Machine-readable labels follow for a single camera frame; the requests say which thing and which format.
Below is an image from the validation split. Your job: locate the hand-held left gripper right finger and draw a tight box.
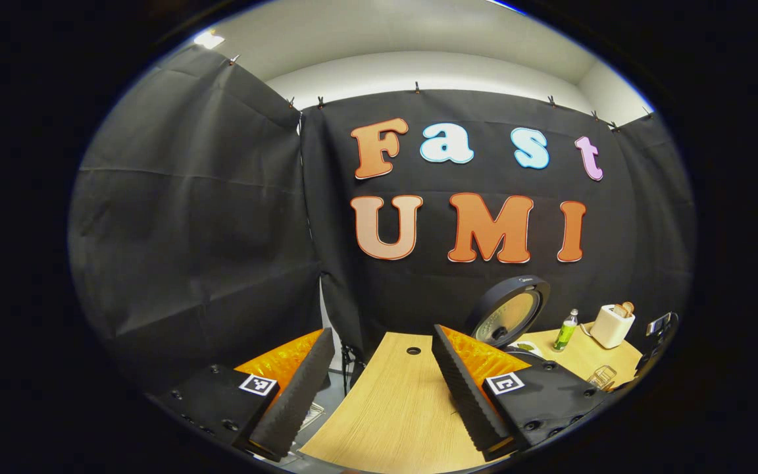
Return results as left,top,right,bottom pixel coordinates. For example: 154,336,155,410
432,325,617,463

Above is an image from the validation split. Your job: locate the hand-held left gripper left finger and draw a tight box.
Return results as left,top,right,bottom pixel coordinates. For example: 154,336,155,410
149,327,336,463

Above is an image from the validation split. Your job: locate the black and cream rice cooker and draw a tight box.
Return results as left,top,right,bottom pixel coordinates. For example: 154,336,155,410
465,275,554,367

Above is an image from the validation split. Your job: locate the white patterned sheet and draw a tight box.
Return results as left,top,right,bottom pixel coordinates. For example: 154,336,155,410
299,402,325,430

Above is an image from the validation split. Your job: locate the white toaster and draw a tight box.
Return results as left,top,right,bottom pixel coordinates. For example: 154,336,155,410
591,303,636,350

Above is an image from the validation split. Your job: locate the black stand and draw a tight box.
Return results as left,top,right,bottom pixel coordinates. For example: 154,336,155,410
341,344,365,390

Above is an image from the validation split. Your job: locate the green label water bottle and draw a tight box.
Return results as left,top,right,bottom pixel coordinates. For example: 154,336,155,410
553,309,579,352

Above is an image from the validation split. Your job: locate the black backdrop cloth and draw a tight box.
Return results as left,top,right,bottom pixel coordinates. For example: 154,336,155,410
68,45,695,396

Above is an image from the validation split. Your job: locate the row of cloth clips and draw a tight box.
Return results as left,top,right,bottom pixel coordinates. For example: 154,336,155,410
224,54,656,132

